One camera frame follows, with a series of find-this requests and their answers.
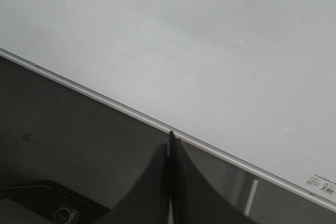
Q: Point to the white barcode label on whiteboard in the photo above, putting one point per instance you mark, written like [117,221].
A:
[323,184]

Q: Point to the black device with round dial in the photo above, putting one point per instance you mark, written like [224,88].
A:
[55,202]

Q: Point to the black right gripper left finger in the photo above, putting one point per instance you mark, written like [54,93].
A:
[148,201]

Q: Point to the white whiteboard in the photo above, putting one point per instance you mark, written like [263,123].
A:
[249,81]

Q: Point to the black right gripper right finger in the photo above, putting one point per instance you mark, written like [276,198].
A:
[194,200]

